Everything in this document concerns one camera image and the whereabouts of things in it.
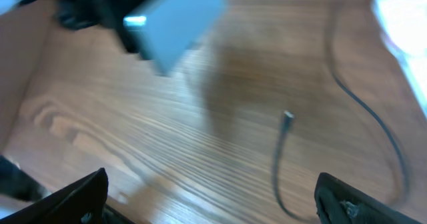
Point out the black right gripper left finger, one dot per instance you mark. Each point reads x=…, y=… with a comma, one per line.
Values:
x=79, y=202

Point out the blue Galaxy smartphone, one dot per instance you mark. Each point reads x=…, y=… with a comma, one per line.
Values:
x=165, y=29

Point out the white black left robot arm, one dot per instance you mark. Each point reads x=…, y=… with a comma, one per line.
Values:
x=81, y=14

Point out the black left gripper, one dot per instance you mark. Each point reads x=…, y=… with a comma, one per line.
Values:
x=81, y=14

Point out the white power strip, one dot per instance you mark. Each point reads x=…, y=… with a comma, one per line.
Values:
x=403, y=32

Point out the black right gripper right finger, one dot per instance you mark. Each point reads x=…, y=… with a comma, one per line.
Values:
x=339, y=203

